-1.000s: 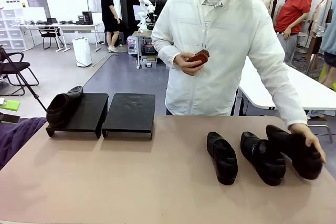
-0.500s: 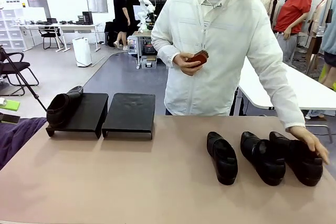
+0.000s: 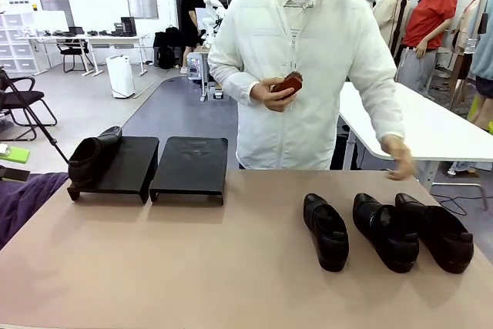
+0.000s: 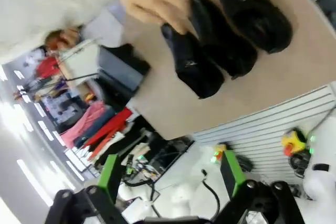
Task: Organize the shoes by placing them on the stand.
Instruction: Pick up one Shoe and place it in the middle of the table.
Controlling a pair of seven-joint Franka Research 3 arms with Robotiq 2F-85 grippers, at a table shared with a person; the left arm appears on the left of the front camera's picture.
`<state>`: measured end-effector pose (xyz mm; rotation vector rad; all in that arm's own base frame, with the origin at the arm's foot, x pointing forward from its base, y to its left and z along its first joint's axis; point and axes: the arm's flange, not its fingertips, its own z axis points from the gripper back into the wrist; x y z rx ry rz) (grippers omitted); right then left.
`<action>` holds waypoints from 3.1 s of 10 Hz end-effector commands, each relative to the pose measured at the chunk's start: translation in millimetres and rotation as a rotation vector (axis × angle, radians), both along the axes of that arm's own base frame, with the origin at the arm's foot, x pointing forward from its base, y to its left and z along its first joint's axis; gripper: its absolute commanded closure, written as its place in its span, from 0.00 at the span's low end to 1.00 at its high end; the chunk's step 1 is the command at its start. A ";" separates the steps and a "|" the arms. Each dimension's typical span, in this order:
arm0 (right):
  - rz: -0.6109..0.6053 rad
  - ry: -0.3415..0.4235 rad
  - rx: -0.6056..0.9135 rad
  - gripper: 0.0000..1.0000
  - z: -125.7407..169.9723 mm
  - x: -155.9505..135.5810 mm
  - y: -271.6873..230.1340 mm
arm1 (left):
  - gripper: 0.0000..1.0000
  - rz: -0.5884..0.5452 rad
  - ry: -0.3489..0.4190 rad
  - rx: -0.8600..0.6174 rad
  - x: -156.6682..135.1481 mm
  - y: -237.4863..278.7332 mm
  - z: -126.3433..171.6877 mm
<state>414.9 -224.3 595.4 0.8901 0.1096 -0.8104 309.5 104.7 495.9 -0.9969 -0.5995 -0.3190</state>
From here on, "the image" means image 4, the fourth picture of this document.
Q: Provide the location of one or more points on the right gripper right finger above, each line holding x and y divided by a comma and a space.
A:
232, 176

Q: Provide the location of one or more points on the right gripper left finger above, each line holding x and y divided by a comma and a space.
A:
107, 176

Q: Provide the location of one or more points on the black heeled leather shoe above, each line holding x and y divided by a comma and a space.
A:
199, 77
262, 24

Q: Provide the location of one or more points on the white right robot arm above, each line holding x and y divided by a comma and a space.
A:
320, 182

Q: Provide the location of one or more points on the person's right hand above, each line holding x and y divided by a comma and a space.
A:
51, 37

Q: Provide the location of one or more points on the person's left hand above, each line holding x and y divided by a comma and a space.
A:
157, 1

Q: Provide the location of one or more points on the yellow red emergency stop button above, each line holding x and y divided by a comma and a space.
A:
292, 142
220, 151

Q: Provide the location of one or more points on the red hanging garment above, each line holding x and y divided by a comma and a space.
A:
113, 125

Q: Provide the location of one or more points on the white slatted base panel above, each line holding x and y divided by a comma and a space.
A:
262, 134

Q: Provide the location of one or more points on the pink hanging garment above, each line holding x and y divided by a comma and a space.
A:
88, 121

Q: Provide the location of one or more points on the mannequin in red t-shirt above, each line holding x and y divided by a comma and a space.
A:
47, 66

